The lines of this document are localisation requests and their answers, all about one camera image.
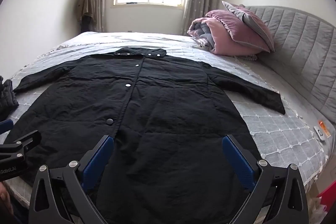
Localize person's left forearm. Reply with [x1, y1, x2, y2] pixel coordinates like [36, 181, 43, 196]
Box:
[0, 182, 14, 224]

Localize black quilted garment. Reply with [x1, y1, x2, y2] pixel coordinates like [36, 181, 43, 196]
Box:
[0, 76, 20, 121]

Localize pink velvet pillow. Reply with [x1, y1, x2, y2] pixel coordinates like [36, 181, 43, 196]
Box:
[205, 9, 271, 54]

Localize grey padded headboard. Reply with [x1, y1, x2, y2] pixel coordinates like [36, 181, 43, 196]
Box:
[243, 5, 336, 132]

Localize grey mattress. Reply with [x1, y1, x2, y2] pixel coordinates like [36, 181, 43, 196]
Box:
[228, 55, 336, 191]

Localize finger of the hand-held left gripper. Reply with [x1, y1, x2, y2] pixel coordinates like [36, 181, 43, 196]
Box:
[0, 130, 42, 159]
[0, 119, 14, 136]

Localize grey lattice bedspread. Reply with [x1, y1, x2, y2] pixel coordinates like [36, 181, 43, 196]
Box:
[0, 31, 330, 207]

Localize white device with orange label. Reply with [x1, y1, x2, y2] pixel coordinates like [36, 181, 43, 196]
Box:
[314, 120, 329, 145]

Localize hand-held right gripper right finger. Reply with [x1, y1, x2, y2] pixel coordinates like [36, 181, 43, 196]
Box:
[222, 134, 309, 224]

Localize red container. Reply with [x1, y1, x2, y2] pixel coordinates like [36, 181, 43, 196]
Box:
[316, 182, 336, 206]

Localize grey and pink pillow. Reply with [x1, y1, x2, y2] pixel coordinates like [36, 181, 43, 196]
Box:
[222, 1, 275, 52]

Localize pink folded quilt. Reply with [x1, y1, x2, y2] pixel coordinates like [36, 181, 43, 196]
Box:
[187, 17, 259, 61]

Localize hanging brown clothes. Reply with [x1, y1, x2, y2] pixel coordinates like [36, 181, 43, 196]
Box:
[77, 0, 98, 33]

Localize black long coat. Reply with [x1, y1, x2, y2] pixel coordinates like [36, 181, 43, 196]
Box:
[4, 47, 286, 224]

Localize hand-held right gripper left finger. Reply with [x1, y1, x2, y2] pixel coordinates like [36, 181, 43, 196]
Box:
[29, 135, 115, 224]

